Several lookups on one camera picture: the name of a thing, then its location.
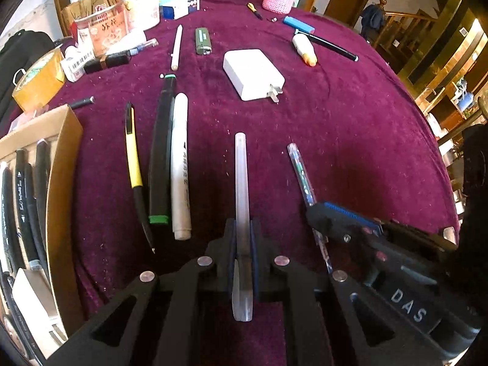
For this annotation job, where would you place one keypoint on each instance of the small yellow screwdriver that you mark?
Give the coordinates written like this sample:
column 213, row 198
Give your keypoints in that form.
column 254, row 10

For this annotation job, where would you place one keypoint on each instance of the black rectangular case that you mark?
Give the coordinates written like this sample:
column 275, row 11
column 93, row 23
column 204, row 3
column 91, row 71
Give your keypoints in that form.
column 106, row 63

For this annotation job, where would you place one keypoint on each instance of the red white snack box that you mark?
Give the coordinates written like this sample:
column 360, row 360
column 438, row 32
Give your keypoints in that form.
column 103, row 30

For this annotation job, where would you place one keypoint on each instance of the group of black markers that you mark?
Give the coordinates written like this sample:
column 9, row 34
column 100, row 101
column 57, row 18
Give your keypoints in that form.
column 23, row 198

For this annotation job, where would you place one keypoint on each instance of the brown cardboard carton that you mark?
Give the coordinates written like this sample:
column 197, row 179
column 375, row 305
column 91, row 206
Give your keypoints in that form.
column 82, row 5

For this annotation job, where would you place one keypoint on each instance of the white barcode box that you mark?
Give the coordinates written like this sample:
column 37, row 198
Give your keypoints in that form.
column 74, row 66

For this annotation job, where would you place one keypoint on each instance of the green lighter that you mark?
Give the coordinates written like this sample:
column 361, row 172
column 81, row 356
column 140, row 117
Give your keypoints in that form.
column 203, row 41

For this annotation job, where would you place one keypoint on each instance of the white stylus pen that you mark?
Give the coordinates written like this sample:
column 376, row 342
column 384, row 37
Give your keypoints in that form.
column 177, row 47

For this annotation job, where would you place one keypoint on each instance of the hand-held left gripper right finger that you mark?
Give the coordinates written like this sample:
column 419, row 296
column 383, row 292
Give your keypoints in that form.
column 257, row 244

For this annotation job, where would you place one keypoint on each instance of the white round jar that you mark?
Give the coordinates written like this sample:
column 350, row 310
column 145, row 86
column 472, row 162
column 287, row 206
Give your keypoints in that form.
column 141, row 2

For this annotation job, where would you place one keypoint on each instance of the cluttered wooden shelf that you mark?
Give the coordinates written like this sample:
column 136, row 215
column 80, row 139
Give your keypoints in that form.
column 450, row 122

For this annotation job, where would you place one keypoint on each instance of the clear pen colourful refill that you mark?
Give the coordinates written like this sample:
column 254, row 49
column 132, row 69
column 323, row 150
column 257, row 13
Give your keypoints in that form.
column 301, row 175

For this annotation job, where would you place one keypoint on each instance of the wooden staircase railing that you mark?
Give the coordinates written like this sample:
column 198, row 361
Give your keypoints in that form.
column 404, row 30

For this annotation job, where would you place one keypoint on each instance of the white marker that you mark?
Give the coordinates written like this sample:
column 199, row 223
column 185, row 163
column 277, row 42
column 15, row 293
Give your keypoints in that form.
column 180, row 167

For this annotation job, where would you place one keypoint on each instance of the blue clear pen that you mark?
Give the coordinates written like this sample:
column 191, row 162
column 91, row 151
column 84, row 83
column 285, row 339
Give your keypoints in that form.
column 141, row 45

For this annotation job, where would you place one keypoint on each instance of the white power adapter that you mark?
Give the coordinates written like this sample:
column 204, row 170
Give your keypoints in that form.
column 251, row 72

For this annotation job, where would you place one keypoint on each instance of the short black cap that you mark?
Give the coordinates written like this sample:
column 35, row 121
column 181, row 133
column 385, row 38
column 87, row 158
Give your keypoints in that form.
column 82, row 102

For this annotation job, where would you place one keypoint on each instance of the white orange glue tube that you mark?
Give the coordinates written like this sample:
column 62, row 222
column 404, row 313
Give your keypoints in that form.
column 305, row 49

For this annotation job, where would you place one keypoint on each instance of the black marker green cap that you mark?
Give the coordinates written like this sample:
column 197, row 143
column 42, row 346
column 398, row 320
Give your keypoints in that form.
column 162, row 152

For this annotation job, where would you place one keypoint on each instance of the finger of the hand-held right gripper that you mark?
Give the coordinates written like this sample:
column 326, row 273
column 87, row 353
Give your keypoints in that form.
column 354, row 213
column 335, row 225

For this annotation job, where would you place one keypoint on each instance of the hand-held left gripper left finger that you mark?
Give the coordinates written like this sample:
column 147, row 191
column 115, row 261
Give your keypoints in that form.
column 228, row 244

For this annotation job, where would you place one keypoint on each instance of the cardboard box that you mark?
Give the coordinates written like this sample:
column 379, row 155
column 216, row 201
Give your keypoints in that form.
column 63, row 183

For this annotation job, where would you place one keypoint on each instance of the yellow black pen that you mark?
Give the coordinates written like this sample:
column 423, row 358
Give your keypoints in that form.
column 133, row 152

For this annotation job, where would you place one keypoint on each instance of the brown tape roll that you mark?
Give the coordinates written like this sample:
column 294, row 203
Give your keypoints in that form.
column 36, row 80

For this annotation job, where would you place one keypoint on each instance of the maroon tablecloth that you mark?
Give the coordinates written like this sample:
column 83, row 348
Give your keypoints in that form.
column 343, row 129

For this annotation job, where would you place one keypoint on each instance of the translucent white pen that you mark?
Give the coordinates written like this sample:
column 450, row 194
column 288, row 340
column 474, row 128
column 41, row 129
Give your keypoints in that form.
column 242, row 183

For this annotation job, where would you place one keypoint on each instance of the small white blue box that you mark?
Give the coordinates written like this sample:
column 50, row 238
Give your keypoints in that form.
column 181, row 7

